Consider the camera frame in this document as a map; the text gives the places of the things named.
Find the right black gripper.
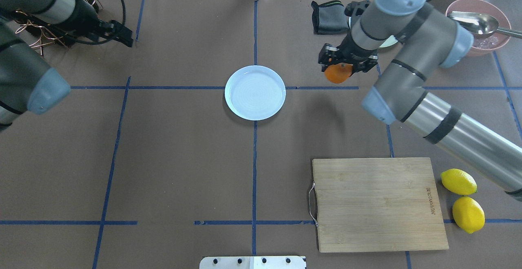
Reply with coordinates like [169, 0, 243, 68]
[319, 40, 378, 74]

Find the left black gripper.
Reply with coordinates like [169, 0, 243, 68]
[74, 18, 134, 48]

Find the orange mandarin fruit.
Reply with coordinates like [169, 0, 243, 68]
[324, 63, 353, 84]

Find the light blue plate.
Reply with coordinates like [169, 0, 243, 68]
[224, 65, 286, 121]

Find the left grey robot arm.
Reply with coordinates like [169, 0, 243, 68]
[0, 0, 133, 130]

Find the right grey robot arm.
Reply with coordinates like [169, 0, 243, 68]
[318, 0, 522, 201]

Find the pale green plate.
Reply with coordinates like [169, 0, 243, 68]
[348, 16, 398, 49]

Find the dark grey folded cloth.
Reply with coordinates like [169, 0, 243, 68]
[311, 0, 349, 35]

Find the pink bowl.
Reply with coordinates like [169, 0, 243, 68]
[445, 0, 521, 57]

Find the metal ladle spoon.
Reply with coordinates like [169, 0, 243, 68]
[447, 11, 522, 39]

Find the wooden cutting board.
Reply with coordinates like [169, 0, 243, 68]
[312, 157, 449, 254]

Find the lower yellow lemon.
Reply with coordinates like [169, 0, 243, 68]
[440, 168, 478, 196]

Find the yellow lemon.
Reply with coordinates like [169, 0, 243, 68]
[451, 196, 485, 234]
[440, 168, 478, 196]

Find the upper yellow lemon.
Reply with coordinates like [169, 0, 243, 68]
[451, 196, 485, 234]

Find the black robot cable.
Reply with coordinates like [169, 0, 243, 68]
[61, 0, 127, 45]

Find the copper wire basket rack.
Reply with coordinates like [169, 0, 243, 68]
[14, 0, 104, 57]

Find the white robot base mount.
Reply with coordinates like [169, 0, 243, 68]
[199, 256, 307, 269]

